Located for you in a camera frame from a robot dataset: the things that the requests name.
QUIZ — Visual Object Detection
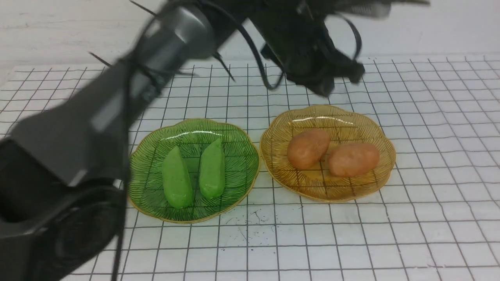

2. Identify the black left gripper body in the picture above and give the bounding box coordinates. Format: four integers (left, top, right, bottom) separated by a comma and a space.
250, 0, 365, 97

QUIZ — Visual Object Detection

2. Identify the orange potato toy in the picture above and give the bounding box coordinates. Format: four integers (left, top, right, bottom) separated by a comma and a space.
286, 129, 330, 170
327, 143, 380, 178

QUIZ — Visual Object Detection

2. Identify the green cucumber toy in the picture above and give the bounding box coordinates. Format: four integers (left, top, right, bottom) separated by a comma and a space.
161, 146, 193, 209
199, 139, 225, 199

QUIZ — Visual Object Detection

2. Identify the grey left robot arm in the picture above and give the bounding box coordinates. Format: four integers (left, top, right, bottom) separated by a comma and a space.
1, 0, 373, 281

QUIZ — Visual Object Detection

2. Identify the amber glass plate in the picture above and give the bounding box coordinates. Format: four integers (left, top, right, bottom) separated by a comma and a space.
260, 105, 396, 203

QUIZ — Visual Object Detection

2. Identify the green glass plate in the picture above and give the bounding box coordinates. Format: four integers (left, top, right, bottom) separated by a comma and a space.
128, 119, 260, 224

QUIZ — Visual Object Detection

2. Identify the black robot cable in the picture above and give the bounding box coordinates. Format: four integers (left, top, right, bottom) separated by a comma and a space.
195, 0, 288, 91

